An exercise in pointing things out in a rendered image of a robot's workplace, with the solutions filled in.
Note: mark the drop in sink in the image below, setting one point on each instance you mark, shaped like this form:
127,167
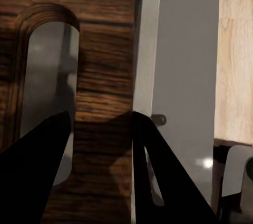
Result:
51,76

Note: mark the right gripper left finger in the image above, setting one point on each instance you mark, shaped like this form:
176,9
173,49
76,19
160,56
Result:
28,169

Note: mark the cutting board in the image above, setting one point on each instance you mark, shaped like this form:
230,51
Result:
99,187

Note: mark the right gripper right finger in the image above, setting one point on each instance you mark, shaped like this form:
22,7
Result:
184,203

